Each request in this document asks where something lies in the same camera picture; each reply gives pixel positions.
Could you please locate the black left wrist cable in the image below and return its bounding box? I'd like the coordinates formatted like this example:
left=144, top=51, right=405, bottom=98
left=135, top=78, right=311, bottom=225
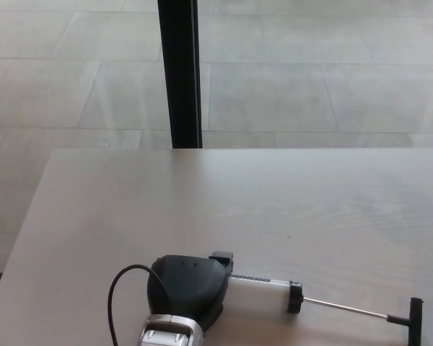
left=107, top=264, right=171, bottom=346

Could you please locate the white air pump black handle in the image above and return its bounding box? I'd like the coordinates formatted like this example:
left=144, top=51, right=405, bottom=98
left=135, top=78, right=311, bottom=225
left=227, top=272, right=425, bottom=344

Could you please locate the black vertical window post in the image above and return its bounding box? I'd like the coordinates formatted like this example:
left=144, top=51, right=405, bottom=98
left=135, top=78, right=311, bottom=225
left=157, top=0, right=204, bottom=150

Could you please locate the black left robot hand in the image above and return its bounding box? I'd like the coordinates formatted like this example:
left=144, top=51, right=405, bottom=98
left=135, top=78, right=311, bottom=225
left=146, top=250, right=235, bottom=331

